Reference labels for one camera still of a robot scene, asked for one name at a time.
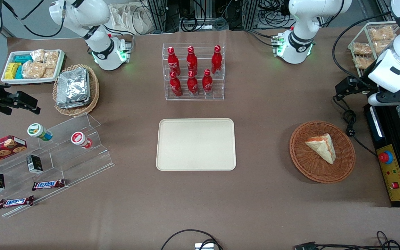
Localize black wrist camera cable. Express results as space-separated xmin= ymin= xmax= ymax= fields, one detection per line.
xmin=332 ymin=12 xmax=395 ymax=91

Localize round brown wicker basket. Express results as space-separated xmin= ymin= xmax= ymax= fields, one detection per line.
xmin=289 ymin=120 xmax=356 ymax=184

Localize black looped cable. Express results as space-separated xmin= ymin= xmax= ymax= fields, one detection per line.
xmin=161 ymin=229 xmax=224 ymax=250

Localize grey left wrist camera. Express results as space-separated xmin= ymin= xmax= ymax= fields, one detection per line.
xmin=367 ymin=90 xmax=400 ymax=107

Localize clear acrylic bottle rack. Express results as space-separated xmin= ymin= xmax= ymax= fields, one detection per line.
xmin=162 ymin=43 xmax=225 ymax=101

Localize aluminium frame with cables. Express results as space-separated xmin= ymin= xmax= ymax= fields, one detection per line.
xmin=146 ymin=0 xmax=291 ymax=32

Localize red lid yogurt cup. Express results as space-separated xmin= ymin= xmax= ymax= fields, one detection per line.
xmin=70 ymin=131 xmax=93 ymax=149

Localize black tangled cables with connector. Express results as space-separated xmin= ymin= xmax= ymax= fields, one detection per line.
xmin=294 ymin=231 xmax=400 ymax=250

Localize beige plastic tray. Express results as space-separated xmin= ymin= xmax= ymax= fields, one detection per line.
xmin=156 ymin=118 xmax=237 ymax=172

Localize triangular sandwich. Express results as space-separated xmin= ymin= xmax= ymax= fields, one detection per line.
xmin=305 ymin=133 xmax=336 ymax=165

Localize clear acrylic stepped shelf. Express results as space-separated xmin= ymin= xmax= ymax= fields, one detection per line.
xmin=0 ymin=112 xmax=115 ymax=218

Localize black control box yellow panel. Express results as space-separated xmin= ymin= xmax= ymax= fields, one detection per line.
xmin=364 ymin=103 xmax=400 ymax=208

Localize white wire basket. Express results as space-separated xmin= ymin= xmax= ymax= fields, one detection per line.
xmin=348 ymin=22 xmax=400 ymax=94

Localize yellow snack pack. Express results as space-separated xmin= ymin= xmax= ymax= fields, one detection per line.
xmin=5 ymin=62 xmax=22 ymax=80

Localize bagged pastry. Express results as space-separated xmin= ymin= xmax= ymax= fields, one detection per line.
xmin=353 ymin=57 xmax=374 ymax=69
xmin=369 ymin=26 xmax=396 ymax=42
xmin=352 ymin=42 xmax=372 ymax=55
xmin=374 ymin=40 xmax=395 ymax=54

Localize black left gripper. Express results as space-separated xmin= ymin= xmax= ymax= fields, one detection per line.
xmin=335 ymin=76 xmax=373 ymax=102

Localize red cola bottle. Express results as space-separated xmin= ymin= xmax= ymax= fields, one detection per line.
xmin=167 ymin=47 xmax=181 ymax=76
xmin=186 ymin=46 xmax=198 ymax=75
xmin=202 ymin=69 xmax=214 ymax=95
xmin=169 ymin=71 xmax=183 ymax=97
xmin=187 ymin=70 xmax=199 ymax=96
xmin=211 ymin=45 xmax=223 ymax=75

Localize black power cable with plug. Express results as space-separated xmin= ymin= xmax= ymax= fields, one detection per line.
xmin=333 ymin=95 xmax=377 ymax=157

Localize white rectangular snack tray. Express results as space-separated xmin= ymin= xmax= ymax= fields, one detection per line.
xmin=1 ymin=49 xmax=65 ymax=85

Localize green lid yogurt cup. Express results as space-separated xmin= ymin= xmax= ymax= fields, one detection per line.
xmin=27 ymin=123 xmax=53 ymax=141

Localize silver foil pouch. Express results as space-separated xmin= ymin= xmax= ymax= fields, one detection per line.
xmin=57 ymin=68 xmax=90 ymax=105
xmin=56 ymin=71 xmax=92 ymax=109

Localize oval light wicker basket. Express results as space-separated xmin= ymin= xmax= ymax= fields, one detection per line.
xmin=52 ymin=64 xmax=100 ymax=117

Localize snickers chocolate bar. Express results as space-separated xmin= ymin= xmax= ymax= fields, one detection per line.
xmin=32 ymin=179 xmax=66 ymax=191
xmin=0 ymin=195 xmax=34 ymax=209

